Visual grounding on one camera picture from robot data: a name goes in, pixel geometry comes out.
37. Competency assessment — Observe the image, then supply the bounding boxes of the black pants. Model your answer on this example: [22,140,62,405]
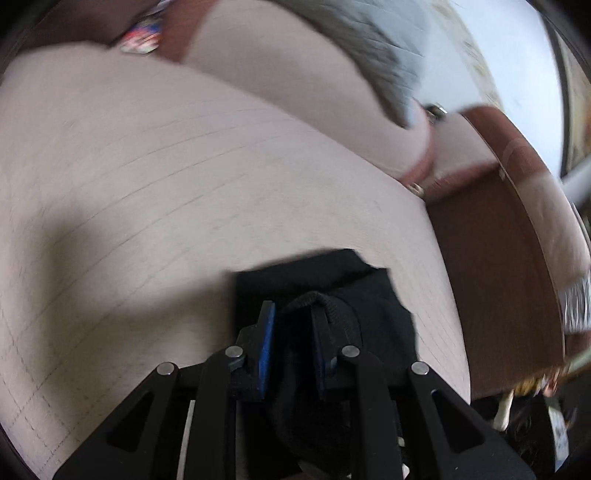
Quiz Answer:
[233,248,419,388]

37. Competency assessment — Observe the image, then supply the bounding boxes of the pink quilted mattress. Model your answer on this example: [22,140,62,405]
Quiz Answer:
[1,44,471,479]

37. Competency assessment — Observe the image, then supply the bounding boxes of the pink red cushion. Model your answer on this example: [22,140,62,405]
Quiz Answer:
[421,105,590,359]

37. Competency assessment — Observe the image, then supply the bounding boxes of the small dark object on bolster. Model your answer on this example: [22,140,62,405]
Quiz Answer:
[424,104,448,123]

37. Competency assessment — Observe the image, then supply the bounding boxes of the pink bolster with red ends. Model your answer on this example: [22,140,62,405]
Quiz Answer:
[157,1,435,185]

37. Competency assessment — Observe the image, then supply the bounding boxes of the colourful small packet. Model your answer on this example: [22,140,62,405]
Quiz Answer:
[119,0,172,55]

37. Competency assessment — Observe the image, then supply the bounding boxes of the grey quilted pillow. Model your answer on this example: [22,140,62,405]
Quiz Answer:
[277,0,429,129]

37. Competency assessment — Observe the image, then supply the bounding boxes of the maroon cloth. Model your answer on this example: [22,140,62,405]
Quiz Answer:
[23,0,158,50]

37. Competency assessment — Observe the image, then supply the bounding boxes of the brown wooden bed frame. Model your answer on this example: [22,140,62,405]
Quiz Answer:
[427,171,564,398]

